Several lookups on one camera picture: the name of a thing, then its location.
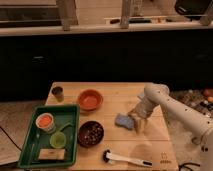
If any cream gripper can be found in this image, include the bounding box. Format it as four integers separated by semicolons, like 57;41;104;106
128;107;148;133

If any blue sponge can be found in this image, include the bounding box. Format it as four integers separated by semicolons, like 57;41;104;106
115;114;134;130

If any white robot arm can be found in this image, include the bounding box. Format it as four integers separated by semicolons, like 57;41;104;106
128;83;213;171

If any red bowl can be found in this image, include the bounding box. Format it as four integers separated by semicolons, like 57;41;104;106
77;89;103;111

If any dark brown bowl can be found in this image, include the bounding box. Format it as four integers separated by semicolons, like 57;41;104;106
78;121;104;148

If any tan sponge block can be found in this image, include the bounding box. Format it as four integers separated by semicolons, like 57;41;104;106
38;149;65;160

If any small dark cup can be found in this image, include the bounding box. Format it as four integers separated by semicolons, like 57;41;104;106
51;86;64;102

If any green measuring scoop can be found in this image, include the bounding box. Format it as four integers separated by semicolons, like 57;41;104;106
49;122;72;149

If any orange filled white cup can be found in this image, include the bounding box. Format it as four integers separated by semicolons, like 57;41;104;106
35;113;55;133

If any green plastic tray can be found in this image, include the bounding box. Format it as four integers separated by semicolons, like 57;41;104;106
18;105;80;169

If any white handled dish brush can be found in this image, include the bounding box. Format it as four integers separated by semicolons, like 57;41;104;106
103;150;153;167

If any black cable right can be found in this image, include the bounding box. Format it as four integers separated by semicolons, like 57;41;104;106
178;162;202;171

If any black cable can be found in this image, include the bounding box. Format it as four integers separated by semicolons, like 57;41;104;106
178;162;202;171
0;125;23;152

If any black cable left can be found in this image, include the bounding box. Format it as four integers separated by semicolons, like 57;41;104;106
0;125;23;152

